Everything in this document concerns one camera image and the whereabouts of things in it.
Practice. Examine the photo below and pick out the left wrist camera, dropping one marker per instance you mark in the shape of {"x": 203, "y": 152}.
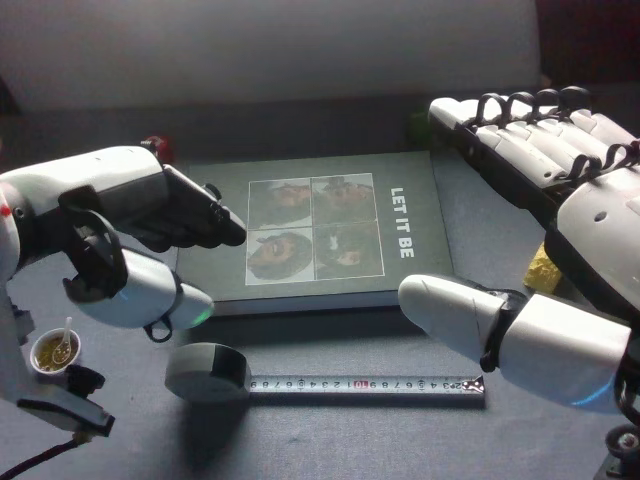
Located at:
{"x": 75, "y": 415}

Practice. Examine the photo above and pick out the grey tape measure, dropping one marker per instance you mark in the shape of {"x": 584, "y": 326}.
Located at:
{"x": 205, "y": 372}

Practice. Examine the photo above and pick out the grey table cloth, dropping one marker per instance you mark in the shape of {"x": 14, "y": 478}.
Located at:
{"x": 350, "y": 440}

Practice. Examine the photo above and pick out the green round toy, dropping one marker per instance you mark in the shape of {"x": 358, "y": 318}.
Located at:
{"x": 417, "y": 127}

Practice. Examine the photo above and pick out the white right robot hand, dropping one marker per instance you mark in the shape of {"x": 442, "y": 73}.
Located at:
{"x": 600, "y": 225}

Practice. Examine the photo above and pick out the small white soup cup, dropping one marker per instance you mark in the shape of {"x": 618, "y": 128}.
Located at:
{"x": 52, "y": 352}

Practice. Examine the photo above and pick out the large pale board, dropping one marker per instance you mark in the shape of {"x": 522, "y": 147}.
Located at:
{"x": 250, "y": 45}

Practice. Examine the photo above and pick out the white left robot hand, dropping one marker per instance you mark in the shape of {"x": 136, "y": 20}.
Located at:
{"x": 100, "y": 170}

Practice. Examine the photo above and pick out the red toy apple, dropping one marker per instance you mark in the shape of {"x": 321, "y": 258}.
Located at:
{"x": 157, "y": 147}

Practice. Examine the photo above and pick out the black Let It Be album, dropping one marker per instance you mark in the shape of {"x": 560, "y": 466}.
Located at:
{"x": 430, "y": 225}

